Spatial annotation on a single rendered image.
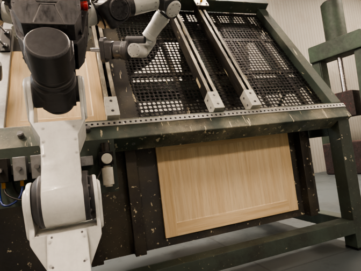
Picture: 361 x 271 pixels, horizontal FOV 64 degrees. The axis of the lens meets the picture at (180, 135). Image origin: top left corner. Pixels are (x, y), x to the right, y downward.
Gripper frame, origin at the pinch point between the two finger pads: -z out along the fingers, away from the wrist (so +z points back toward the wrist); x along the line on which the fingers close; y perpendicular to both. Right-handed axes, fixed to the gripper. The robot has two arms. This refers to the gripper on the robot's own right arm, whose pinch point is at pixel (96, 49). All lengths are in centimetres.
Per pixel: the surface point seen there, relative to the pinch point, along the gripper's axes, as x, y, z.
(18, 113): -25.0, 33.0, -24.9
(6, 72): -9.7, 17.9, -41.3
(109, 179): -48, 42, 23
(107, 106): -24.5, 16.3, 11.5
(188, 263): -94, 35, 56
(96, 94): -22.0, 5.9, 0.6
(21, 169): -37, 61, -2
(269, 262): -120, -1, 98
